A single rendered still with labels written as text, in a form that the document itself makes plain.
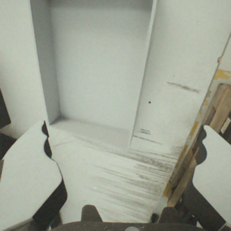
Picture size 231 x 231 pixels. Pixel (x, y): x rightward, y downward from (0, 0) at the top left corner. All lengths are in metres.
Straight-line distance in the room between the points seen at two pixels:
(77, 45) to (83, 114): 0.15
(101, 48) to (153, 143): 0.23
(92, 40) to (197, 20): 0.17
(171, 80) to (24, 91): 0.37
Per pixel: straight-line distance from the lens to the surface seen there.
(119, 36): 0.26
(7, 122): 0.56
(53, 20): 0.33
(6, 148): 0.60
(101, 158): 0.41
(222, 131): 0.98
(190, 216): 1.25
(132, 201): 0.53
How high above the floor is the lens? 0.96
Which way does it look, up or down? 57 degrees down
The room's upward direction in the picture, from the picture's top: 147 degrees counter-clockwise
